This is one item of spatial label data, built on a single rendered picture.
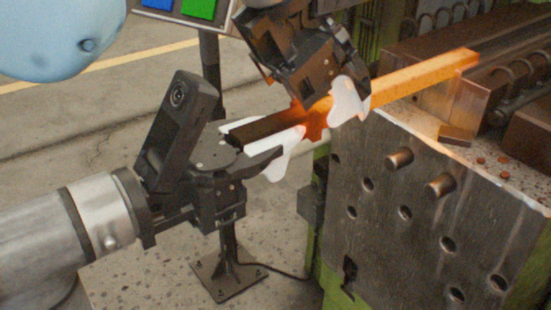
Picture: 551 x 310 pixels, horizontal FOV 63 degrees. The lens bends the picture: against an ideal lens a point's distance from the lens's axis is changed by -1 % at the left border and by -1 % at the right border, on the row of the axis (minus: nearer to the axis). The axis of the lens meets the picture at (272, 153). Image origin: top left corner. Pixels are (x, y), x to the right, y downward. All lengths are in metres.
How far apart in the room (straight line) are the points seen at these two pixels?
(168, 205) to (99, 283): 1.27
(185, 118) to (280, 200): 1.50
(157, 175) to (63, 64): 0.20
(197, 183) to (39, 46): 0.23
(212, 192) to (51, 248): 0.15
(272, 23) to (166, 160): 0.16
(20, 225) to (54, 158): 1.92
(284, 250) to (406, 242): 0.94
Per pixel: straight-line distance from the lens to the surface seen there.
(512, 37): 0.88
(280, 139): 0.48
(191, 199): 0.48
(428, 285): 0.83
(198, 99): 0.41
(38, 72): 0.27
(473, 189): 0.67
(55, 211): 0.43
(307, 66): 0.45
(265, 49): 0.45
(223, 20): 0.88
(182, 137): 0.42
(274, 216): 1.83
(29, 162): 2.36
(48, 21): 0.25
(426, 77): 0.65
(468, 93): 0.70
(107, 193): 0.43
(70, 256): 0.43
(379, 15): 0.97
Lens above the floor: 1.29
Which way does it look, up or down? 37 degrees down
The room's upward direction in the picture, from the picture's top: straight up
